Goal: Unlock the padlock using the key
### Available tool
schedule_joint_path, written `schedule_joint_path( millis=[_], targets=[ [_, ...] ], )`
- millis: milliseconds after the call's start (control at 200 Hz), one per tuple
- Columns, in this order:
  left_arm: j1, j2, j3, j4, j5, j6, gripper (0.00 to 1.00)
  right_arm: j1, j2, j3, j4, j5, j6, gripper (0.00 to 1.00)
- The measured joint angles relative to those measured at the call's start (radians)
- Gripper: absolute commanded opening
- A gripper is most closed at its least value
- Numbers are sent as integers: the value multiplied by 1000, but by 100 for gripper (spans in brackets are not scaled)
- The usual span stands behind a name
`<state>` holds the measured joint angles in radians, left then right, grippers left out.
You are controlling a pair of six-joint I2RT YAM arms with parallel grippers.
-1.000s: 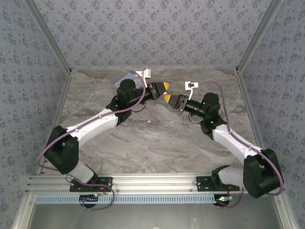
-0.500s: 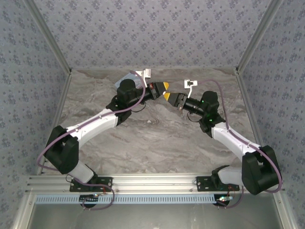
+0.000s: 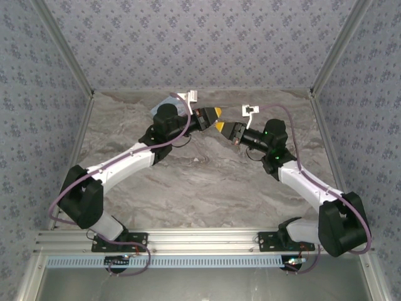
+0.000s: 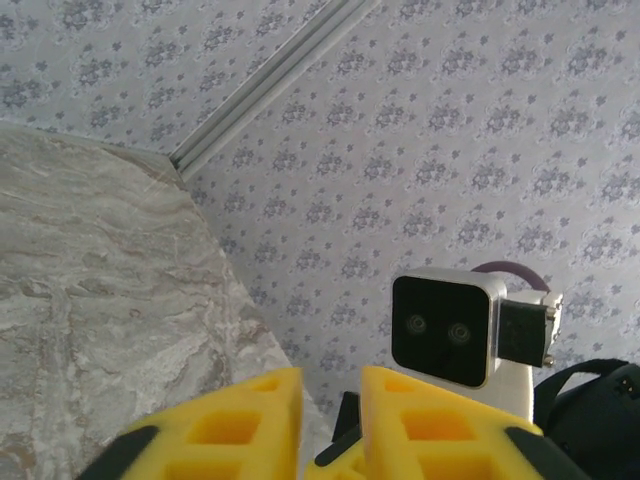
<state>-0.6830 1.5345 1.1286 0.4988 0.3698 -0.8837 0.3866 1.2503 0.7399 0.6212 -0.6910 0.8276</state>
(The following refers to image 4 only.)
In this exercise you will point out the silver black wrist camera box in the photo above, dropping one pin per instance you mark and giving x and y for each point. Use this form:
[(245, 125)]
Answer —
[(440, 325)]

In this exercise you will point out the aluminium frame post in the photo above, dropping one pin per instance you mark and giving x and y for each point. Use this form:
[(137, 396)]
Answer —
[(260, 90)]

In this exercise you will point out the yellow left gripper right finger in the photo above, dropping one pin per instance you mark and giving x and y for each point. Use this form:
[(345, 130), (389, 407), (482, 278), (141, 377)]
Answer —
[(440, 430)]

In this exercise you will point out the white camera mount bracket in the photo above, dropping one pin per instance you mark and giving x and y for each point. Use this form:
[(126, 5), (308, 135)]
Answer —
[(515, 390)]

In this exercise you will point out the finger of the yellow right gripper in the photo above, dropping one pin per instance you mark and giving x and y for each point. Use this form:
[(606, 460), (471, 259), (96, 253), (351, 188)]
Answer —
[(340, 440)]

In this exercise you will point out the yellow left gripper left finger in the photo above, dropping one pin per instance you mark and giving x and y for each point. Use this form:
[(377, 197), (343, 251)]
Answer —
[(235, 430)]

